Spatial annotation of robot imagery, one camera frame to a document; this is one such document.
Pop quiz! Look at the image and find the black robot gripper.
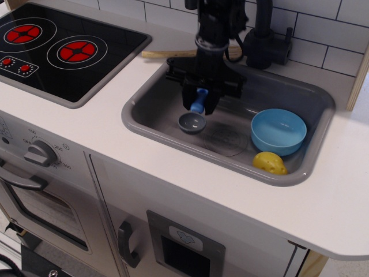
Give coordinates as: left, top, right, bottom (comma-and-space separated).
167, 51, 246, 115

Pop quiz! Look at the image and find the grey oven door handle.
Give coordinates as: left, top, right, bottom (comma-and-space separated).
1, 159, 48, 191

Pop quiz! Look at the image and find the black toy stovetop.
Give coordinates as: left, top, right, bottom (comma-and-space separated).
1, 3, 152, 109

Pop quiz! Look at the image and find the grey cabinet door handle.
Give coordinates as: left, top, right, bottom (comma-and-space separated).
118, 221, 141, 268

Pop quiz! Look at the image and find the grey toy sink basin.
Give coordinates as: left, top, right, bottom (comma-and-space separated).
122, 64, 335, 186

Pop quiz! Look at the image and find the blue handled grey spoon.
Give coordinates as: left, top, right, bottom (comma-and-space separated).
178, 88, 208, 134

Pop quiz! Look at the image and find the light blue plastic bowl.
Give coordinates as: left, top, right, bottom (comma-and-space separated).
251, 108, 307, 156

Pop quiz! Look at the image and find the grey oven knob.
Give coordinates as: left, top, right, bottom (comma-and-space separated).
24, 140, 58, 167

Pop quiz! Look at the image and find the wooden spatula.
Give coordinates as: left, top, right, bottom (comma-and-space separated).
141, 46, 242, 59

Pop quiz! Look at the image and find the grey dispenser panel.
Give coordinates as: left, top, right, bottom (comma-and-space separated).
146, 210, 226, 277

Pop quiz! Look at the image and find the toy oven door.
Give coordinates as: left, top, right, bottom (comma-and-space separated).
1, 178, 89, 251

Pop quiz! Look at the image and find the black toy faucet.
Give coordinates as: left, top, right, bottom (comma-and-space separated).
243, 0, 293, 70

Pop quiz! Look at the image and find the yellow toy cheese wedge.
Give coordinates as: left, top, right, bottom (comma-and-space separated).
253, 152, 288, 175

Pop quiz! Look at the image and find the black cable bottom left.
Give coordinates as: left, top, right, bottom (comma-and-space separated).
0, 253, 21, 277

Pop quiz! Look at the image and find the black cylinder on wall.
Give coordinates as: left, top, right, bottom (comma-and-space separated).
184, 0, 198, 10

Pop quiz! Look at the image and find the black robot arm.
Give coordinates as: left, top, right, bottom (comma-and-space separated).
167, 1, 248, 115

